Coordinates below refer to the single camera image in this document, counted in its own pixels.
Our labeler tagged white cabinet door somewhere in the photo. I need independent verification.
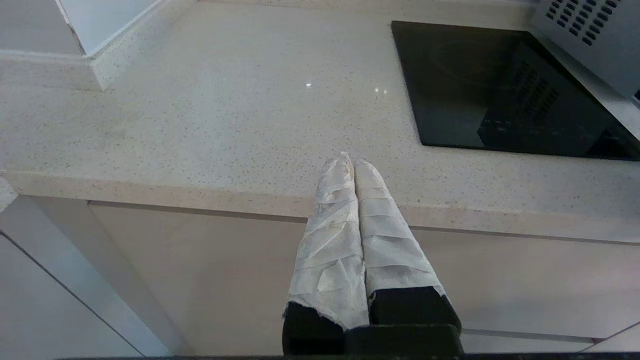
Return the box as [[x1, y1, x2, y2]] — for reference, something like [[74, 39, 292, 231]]
[[0, 234, 143, 357]]

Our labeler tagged white low drawer front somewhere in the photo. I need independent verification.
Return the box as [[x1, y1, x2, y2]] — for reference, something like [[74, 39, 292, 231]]
[[460, 322, 640, 354]]

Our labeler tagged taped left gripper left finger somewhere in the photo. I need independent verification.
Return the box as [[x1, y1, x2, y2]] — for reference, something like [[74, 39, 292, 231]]
[[282, 152, 371, 356]]

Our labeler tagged white cabinet corner panel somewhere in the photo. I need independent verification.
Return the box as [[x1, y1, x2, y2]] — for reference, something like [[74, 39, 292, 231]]
[[0, 196, 195, 357]]

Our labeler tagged white wide cabinet front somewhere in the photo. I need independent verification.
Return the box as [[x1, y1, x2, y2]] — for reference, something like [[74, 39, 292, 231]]
[[89, 201, 640, 346]]

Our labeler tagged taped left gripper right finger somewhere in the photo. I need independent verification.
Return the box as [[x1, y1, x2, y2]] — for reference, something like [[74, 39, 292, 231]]
[[354, 160, 462, 327]]

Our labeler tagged black glass induction cooktop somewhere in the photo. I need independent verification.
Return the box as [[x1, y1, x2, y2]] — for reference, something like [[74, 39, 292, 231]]
[[391, 21, 640, 162]]

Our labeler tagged silver black microwave oven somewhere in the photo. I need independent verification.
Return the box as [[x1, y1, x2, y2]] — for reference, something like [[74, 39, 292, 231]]
[[530, 0, 640, 140]]

